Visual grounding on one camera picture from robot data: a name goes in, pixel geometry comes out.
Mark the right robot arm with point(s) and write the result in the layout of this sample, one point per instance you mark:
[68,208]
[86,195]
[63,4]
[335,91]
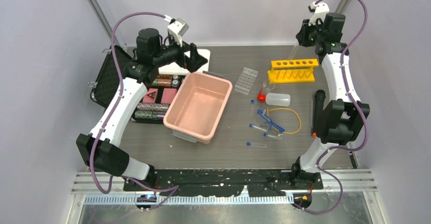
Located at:
[341,120]

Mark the glass test tube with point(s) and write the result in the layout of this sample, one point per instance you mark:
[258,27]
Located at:
[293,51]

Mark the blue capped test tube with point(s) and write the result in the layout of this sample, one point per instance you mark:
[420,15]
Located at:
[258,127]
[279,137]
[252,108]
[256,145]

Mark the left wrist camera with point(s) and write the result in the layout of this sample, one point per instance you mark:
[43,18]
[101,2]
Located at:
[176,28]

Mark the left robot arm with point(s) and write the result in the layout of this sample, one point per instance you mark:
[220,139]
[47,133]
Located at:
[100,148]

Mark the yellow test tube rack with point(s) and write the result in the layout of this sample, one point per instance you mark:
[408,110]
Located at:
[292,71]

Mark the black flashlight orange end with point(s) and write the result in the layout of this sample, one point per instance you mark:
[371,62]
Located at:
[318,104]

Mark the small glass beaker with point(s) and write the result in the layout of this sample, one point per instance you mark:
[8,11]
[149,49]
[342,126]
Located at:
[267,86]

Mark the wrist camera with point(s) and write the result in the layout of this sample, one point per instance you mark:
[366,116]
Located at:
[176,28]
[319,11]

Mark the black poker chip case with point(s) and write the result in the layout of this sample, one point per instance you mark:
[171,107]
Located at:
[126,88]

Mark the clear tube rack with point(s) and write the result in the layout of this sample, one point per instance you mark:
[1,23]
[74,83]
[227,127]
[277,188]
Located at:
[245,81]

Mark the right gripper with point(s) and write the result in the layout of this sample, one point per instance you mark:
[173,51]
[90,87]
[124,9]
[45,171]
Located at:
[302,36]

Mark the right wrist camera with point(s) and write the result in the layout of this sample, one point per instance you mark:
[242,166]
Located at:
[319,11]

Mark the white wash bottle red cap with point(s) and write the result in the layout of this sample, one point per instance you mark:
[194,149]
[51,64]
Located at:
[275,99]

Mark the pink plastic bin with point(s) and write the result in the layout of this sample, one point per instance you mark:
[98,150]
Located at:
[197,107]

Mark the blue safety glasses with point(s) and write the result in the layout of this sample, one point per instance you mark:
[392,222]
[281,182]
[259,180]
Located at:
[264,121]

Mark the yellow rubber tube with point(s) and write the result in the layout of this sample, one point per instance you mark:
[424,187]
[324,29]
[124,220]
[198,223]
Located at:
[293,122]

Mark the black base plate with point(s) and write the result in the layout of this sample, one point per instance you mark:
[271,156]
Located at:
[228,182]

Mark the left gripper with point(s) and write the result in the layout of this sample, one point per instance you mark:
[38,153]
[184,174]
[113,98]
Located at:
[192,63]

